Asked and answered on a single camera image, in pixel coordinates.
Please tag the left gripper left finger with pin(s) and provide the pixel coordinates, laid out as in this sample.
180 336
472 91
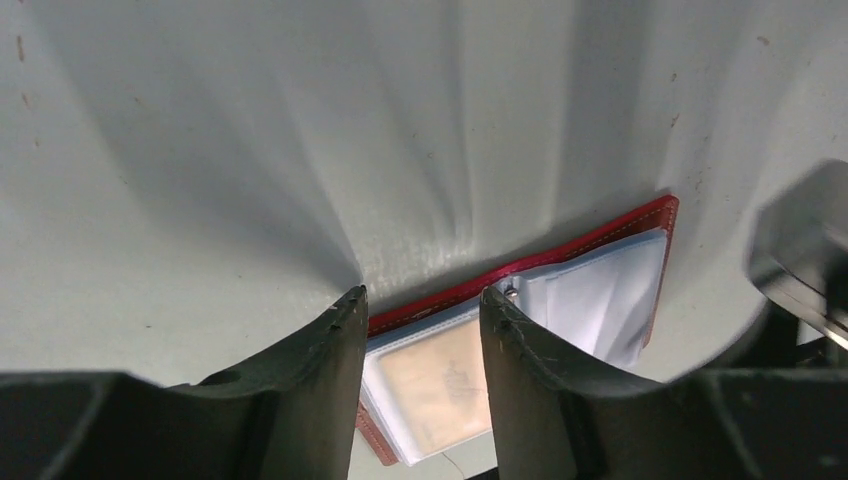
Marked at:
287 412

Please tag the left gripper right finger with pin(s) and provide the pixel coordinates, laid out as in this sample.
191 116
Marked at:
766 408

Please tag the red leather card holder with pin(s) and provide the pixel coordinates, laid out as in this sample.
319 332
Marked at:
599 292

